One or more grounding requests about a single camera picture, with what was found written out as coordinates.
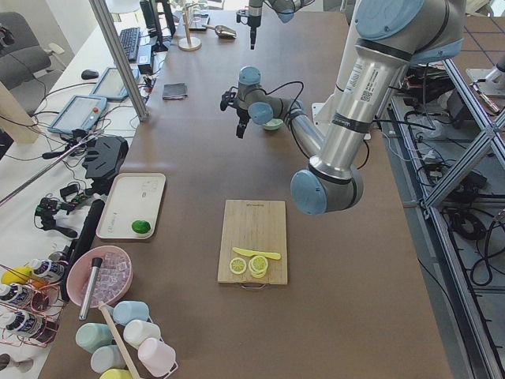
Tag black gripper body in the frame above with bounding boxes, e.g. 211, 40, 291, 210
237, 107, 251, 125

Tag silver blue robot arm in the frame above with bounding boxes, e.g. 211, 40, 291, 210
221, 1, 466, 215
236, 0, 313, 51

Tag light green ceramic bowl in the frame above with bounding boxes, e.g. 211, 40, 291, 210
262, 118, 283, 131

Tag pink bowl with ice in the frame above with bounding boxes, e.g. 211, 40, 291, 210
66, 246, 133, 308

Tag grey folded cloth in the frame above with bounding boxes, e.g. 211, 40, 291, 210
162, 83, 188, 100

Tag metal scoop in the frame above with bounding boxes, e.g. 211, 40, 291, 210
203, 24, 237, 39

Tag wooden mug tree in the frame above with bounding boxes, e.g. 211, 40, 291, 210
178, 3, 201, 51

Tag bamboo cutting board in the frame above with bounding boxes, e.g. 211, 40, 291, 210
217, 200, 288, 285

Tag yellow plastic knife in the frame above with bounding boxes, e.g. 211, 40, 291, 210
232, 247, 281, 261

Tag teach pendant tablet upper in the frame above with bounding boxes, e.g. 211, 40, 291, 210
90, 67, 128, 102

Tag teach pendant tablet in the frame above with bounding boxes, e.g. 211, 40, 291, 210
90, 67, 128, 102
48, 96, 107, 134

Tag black keyboard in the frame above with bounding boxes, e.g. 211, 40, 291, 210
119, 27, 140, 62

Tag beige plastic tray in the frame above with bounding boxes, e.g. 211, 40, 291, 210
95, 173, 166, 240

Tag stacked lemon slices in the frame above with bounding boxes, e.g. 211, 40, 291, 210
249, 255, 268, 278

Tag lemon slice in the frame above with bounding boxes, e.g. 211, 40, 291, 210
229, 257, 248, 275

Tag green lime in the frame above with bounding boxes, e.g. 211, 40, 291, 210
131, 220, 152, 235

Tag black computer mouse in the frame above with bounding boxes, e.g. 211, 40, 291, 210
80, 69, 99, 80

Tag teach pendant tablet lower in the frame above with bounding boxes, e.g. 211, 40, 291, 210
48, 96, 107, 134

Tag metal muddler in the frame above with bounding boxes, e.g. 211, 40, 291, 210
78, 257, 103, 321

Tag blue cup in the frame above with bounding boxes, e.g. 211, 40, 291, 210
113, 300, 150, 326

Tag wooden pestle stick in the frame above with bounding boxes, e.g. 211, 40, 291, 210
98, 302, 140, 379

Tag white cup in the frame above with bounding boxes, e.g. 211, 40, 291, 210
123, 320, 161, 349

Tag pink cup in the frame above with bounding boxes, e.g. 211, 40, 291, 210
137, 337, 176, 377

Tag green cup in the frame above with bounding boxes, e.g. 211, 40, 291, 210
75, 323, 113, 354

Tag yellow lemon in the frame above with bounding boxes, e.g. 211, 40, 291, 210
1, 266, 32, 284

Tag black camera mount wrist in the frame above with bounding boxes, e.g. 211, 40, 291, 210
219, 90, 238, 111

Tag aluminium frame post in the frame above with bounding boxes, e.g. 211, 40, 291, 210
89, 0, 148, 122

